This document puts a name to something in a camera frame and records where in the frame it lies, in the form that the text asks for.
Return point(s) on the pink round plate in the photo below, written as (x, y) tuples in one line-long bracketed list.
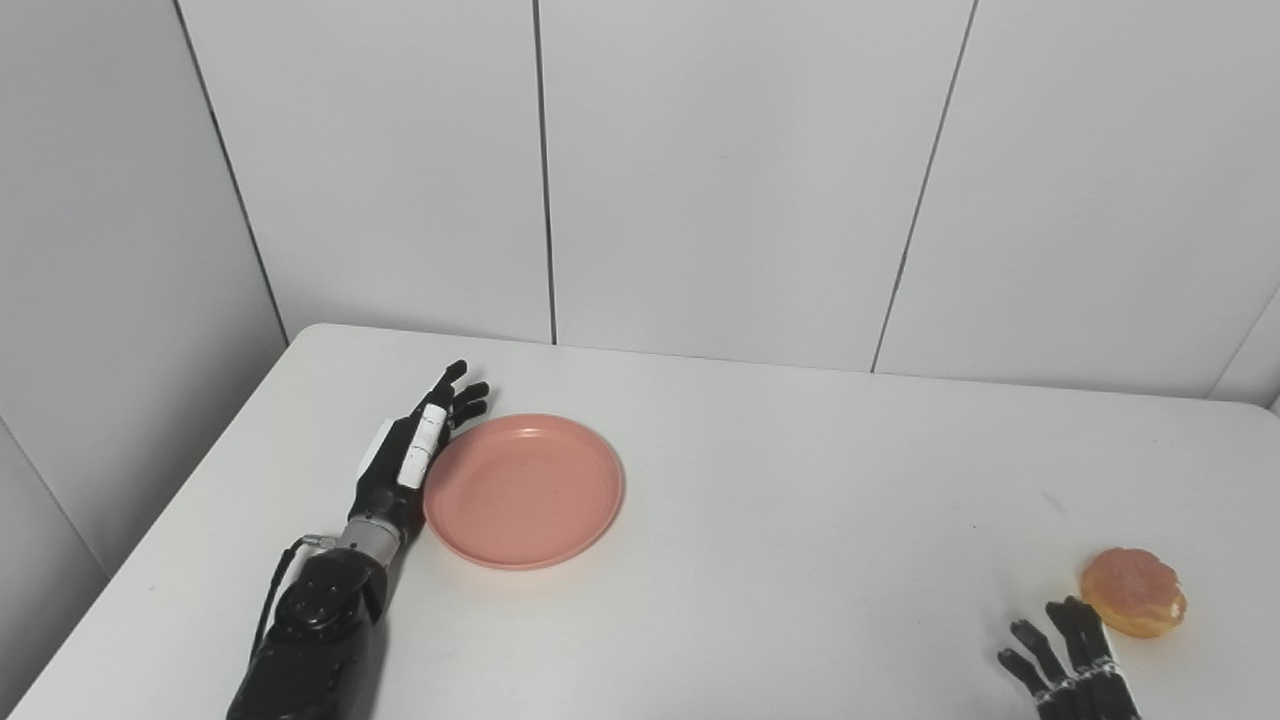
[(524, 492)]

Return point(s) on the golden cream puff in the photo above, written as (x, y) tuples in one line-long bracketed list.
[(1132, 591)]

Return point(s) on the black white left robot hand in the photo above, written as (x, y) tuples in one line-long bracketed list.
[(390, 480)]

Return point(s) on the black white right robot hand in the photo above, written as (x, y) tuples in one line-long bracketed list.
[(1085, 665)]

